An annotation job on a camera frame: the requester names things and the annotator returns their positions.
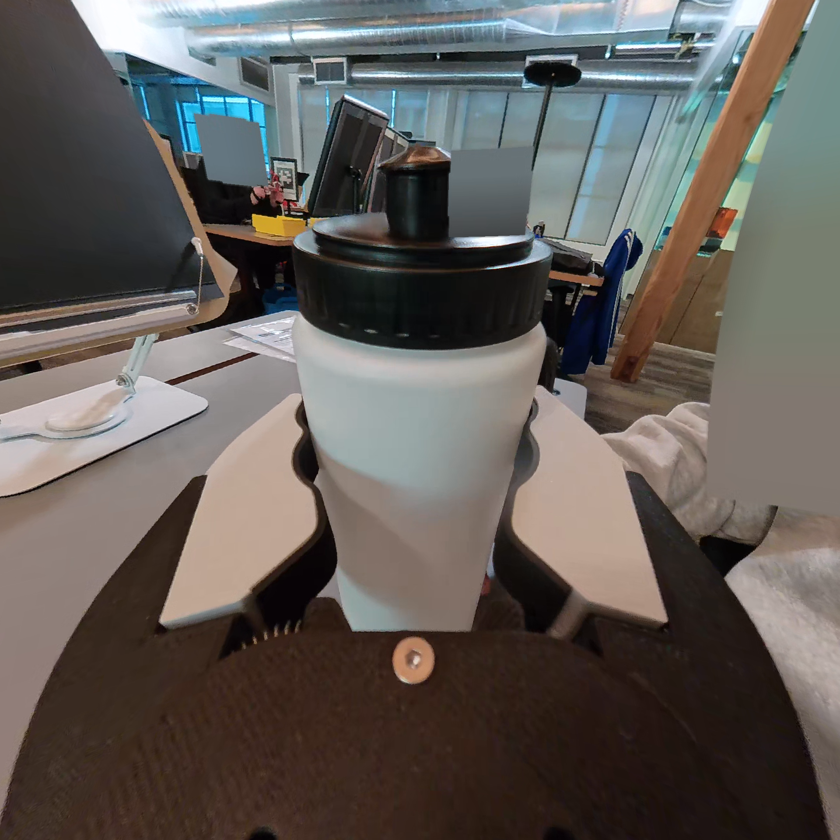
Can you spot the black computer monitor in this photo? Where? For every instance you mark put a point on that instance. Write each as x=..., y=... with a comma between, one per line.
x=344, y=157
x=397, y=139

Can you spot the person's white sweatshirt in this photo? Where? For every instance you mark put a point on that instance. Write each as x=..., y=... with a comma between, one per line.
x=787, y=623

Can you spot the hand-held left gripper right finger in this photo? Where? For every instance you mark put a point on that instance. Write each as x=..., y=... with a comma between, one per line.
x=584, y=518

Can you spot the wooden document stand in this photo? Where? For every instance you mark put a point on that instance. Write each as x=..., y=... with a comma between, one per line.
x=151, y=407

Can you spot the white paper sheets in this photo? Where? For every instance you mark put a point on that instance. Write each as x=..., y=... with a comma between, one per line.
x=269, y=334

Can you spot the silver air duct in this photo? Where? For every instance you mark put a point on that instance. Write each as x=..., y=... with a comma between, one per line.
x=426, y=36

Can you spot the blue jacket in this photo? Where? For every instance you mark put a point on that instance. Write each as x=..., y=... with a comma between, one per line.
x=604, y=308

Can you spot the black floor lamp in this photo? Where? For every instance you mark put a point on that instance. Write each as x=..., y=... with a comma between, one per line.
x=551, y=72

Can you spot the slanted wooden post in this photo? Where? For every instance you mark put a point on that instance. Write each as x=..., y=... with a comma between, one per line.
x=709, y=197

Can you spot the yellow box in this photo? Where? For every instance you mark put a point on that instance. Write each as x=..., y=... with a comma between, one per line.
x=275, y=225

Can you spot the wooden office desk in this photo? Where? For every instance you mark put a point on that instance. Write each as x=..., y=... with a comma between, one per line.
x=229, y=232

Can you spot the white water bottle black cap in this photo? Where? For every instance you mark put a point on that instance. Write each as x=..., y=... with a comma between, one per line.
x=420, y=426

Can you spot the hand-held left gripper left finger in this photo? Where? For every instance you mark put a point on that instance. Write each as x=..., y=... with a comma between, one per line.
x=229, y=525

